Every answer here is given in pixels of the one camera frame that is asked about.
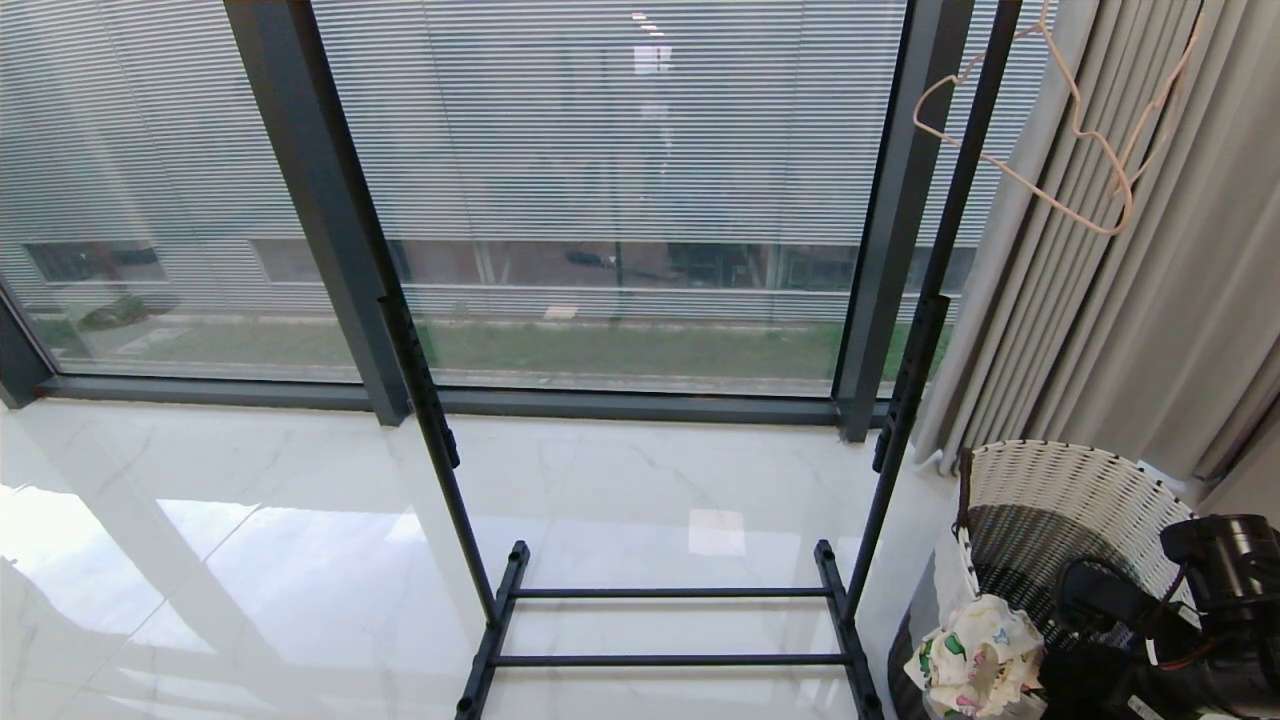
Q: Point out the black clothes rack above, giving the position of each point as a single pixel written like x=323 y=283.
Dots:
x=908 y=400

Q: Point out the window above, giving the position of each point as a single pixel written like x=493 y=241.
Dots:
x=600 y=150

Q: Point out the white laundry basket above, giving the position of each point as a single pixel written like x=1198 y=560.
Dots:
x=1060 y=490

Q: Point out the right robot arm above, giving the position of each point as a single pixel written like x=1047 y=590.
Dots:
x=1240 y=570

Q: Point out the beige curtain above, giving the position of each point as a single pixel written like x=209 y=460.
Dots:
x=1150 y=320

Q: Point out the cream printed garment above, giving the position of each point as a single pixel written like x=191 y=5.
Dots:
x=980 y=650

